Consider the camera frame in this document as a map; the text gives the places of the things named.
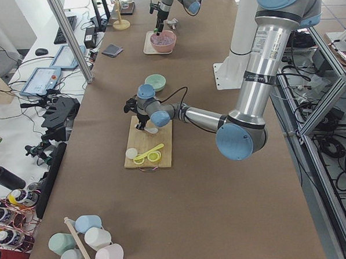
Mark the yellow plastic knife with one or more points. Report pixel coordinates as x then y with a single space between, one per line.
159 146

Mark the white ceramic spoon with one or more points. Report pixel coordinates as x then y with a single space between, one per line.
151 130

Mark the white cup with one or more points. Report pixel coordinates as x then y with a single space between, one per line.
97 238

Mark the wooden rack handle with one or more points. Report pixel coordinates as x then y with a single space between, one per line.
74 234

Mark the green bowl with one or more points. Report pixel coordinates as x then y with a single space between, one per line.
157 81

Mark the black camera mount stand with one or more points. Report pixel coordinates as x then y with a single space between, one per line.
58 118

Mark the pink cup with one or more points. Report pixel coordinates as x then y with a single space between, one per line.
113 251

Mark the wooden mug tree stand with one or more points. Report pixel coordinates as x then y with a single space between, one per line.
120 24

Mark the grey purple folded cloth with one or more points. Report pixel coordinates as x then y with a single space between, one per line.
112 50

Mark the teach pendant near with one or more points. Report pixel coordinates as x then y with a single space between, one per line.
41 80

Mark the lemon slice near bun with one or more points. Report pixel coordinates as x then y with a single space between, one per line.
139 160

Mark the black power adapter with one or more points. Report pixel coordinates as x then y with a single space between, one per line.
90 38

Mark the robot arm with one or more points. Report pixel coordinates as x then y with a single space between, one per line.
192 7
242 131

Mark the black water bottle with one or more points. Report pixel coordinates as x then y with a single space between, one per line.
10 180

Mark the teach pendant far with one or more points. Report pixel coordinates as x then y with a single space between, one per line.
64 59

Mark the yellow sauce bottle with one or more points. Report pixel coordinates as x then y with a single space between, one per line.
25 197

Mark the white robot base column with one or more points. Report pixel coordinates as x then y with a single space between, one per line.
229 74

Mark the light blue cup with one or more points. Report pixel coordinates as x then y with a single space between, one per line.
83 223

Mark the lemon slice near handle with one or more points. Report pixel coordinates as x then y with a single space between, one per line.
154 156

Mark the cream plastic tray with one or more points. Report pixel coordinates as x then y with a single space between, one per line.
150 49

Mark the pink bowl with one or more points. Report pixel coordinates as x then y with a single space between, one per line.
163 42

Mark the red sauce bottle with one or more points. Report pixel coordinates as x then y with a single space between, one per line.
11 218

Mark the aluminium frame post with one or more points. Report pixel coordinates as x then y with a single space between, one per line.
57 8

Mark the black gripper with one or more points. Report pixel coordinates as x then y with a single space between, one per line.
160 16
142 118

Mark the black computer mouse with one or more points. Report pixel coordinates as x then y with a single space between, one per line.
41 52

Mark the grey cup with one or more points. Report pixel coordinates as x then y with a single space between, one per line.
72 254

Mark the white steamed bun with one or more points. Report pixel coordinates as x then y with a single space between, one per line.
131 153

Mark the copper wire bottle rack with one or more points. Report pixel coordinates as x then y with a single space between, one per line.
19 239

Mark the green cup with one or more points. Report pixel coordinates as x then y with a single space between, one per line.
60 243

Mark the teach pendant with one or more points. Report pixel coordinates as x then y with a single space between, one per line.
41 80
64 59

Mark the clear ice cubes pile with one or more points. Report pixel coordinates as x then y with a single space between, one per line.
162 40

